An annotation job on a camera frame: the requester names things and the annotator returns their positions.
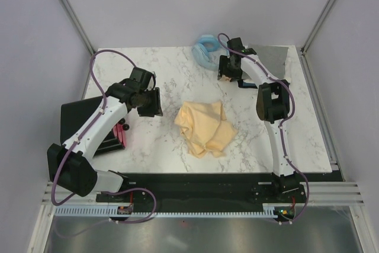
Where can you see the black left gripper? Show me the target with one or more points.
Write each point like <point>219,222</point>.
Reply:
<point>156,108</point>

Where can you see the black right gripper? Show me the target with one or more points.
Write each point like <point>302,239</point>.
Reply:
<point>235,76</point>

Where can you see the white slotted cable duct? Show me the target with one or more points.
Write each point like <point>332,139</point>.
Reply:
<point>124,210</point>

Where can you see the small pink cube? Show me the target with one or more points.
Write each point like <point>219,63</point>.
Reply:
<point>226,79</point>

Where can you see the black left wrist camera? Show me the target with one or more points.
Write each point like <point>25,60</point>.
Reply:
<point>146,80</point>

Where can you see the aluminium frame post right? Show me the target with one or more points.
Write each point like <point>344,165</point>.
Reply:
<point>328,7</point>

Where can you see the aluminium frame rail front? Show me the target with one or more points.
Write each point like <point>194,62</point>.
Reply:
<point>321,193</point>

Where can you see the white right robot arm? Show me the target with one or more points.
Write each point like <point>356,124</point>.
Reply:
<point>274,104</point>

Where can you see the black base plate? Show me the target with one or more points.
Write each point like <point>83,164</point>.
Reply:
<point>149,202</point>

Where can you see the yellow t shirt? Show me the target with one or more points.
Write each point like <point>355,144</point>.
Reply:
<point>205,128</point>

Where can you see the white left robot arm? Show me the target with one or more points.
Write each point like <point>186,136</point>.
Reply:
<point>70,163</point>

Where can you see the black pink drawer organizer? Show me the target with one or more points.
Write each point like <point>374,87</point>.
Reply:
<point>73,115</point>

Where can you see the aluminium frame post left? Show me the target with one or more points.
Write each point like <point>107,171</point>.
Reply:
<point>68,9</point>

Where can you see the aluminium frame post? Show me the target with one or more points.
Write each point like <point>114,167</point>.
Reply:
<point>68,9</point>
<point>328,7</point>

